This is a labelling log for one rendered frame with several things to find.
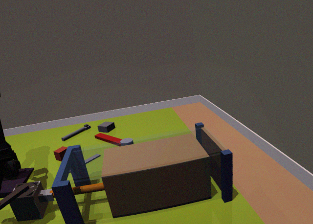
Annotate dark red flat bar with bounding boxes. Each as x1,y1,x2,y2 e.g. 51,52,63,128
94,133,122,143

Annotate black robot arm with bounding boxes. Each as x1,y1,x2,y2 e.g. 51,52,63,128
0,121,19,181

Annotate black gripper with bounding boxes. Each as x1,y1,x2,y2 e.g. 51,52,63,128
0,160,21,189

